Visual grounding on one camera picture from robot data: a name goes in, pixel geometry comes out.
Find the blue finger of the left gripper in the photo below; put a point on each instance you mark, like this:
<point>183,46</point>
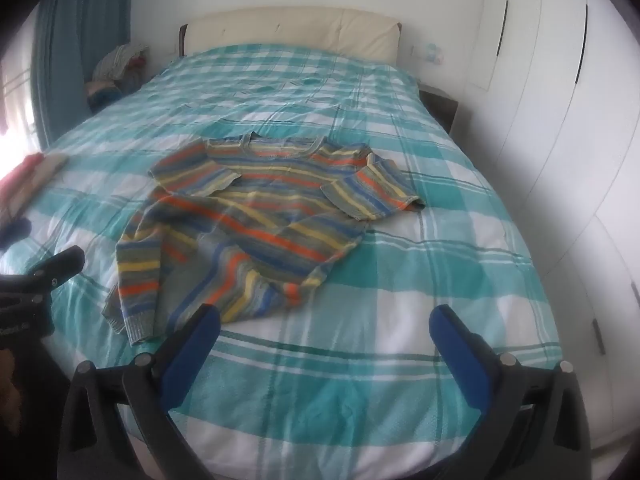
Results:
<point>56,270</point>

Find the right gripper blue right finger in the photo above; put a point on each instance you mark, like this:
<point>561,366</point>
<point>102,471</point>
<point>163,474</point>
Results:
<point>533,423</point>

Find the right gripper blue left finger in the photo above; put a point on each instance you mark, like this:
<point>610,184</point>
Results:
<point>94,443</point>

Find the multicolour striped knit sweater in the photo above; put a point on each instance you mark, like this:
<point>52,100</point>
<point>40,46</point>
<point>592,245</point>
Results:
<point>249,225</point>

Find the red folded clothes stack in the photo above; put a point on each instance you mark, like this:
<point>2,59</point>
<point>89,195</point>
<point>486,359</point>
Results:
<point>24,182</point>

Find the clothes pile beside bed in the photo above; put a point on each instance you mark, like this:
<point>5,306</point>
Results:
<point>119,74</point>

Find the dark blue small garment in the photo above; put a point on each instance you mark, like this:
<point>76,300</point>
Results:
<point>13,232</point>

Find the teal white plaid bedspread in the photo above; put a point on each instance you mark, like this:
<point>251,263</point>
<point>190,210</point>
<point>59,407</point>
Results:
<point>348,385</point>

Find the teal curtain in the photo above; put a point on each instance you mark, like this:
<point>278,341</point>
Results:
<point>71,38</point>

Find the dark wooden nightstand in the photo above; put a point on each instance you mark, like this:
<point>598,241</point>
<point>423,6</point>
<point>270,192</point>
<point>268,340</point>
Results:
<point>439,104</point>

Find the cream padded headboard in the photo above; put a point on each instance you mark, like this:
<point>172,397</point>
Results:
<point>359,34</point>

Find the white wardrobe with handles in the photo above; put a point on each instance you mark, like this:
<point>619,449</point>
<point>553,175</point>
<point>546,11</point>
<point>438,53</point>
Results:
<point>550,116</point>

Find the wall socket with stickers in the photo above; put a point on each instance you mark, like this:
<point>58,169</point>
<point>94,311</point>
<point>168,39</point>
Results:
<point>431,53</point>

